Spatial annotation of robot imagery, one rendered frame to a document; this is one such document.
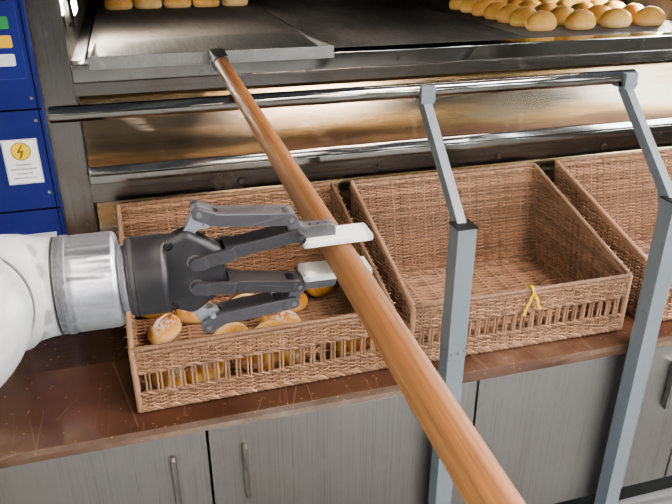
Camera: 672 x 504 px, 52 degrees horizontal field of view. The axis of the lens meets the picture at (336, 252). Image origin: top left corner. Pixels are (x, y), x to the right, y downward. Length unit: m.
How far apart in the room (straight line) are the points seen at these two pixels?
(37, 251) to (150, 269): 0.10
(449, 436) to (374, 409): 1.08
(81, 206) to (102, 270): 1.17
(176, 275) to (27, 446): 0.86
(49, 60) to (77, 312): 1.12
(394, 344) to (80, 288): 0.27
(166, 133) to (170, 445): 0.73
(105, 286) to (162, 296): 0.05
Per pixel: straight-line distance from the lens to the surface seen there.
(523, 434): 1.77
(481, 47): 1.91
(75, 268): 0.63
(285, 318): 1.62
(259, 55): 1.65
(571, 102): 2.09
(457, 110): 1.92
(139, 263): 0.63
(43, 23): 1.69
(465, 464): 0.44
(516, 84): 1.54
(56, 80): 1.71
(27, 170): 1.74
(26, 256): 0.63
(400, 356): 0.52
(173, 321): 1.65
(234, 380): 1.46
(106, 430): 1.46
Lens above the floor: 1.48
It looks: 26 degrees down
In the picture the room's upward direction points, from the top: straight up
